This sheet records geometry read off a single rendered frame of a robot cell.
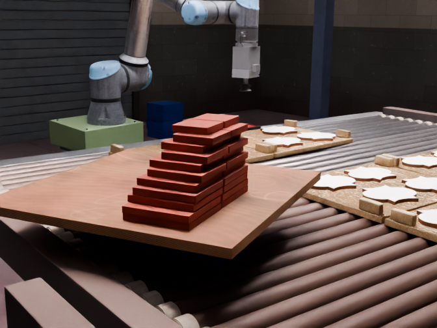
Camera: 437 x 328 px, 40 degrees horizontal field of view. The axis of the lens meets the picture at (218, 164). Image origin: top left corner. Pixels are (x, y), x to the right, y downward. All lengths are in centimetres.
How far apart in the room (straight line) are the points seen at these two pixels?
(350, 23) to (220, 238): 727
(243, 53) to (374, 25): 594
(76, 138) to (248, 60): 72
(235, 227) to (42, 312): 35
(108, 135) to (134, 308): 145
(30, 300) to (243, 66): 140
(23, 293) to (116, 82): 160
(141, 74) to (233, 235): 155
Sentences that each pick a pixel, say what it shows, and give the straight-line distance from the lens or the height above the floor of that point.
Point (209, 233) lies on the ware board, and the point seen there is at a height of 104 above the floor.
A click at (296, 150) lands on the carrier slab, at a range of 205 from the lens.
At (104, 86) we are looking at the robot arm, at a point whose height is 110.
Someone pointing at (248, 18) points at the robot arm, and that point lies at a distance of 204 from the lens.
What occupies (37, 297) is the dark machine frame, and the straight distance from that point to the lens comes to 81.
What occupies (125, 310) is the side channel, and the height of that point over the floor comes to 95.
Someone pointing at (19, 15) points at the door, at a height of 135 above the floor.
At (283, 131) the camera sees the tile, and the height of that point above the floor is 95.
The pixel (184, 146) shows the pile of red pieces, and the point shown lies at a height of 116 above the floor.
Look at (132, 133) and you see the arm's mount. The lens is 237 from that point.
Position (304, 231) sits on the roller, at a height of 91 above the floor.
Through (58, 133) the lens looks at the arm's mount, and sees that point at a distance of 242.
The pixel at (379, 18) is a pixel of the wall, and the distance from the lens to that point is 789.
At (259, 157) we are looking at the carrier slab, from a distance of 193.
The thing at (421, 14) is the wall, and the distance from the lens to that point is 761.
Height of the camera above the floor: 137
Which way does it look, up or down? 14 degrees down
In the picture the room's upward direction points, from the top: 1 degrees clockwise
